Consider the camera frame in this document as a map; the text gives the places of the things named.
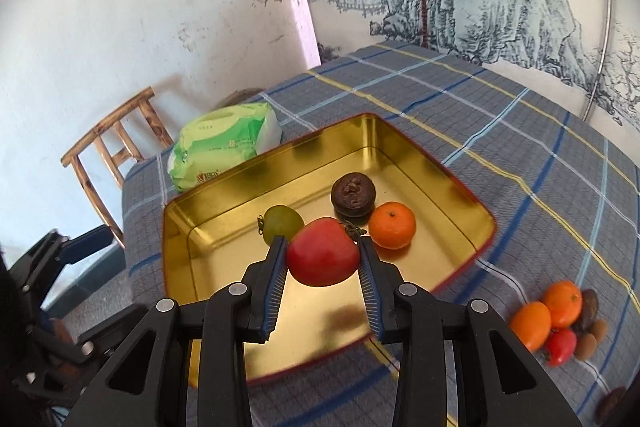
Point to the dark brown oval fruit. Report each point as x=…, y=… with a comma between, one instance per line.
x=589, y=307

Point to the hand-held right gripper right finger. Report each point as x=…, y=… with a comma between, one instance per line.
x=370, y=292

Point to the green round fruit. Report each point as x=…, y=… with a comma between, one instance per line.
x=282, y=219

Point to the red and gold tin box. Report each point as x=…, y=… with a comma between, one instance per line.
x=225, y=217

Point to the green tissue packet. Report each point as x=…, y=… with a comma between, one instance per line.
x=220, y=142

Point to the red tomato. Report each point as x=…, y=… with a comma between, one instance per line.
x=320, y=254

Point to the blue plaid blanket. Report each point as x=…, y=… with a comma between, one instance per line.
x=500, y=147

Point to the wooden chair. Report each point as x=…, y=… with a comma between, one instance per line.
x=107, y=119

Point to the orange tangerine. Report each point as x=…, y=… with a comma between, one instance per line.
x=562, y=304
x=530, y=327
x=392, y=227

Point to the small red fruit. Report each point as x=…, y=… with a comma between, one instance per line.
x=561, y=347

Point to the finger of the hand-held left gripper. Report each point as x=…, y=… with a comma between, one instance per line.
x=115, y=329
x=87, y=243

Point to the small light brown fruit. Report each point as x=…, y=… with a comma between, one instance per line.
x=598, y=330
x=585, y=346

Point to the dark brown knobby fruit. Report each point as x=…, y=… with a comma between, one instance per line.
x=352, y=197

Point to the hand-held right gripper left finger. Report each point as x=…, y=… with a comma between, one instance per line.
x=275, y=287

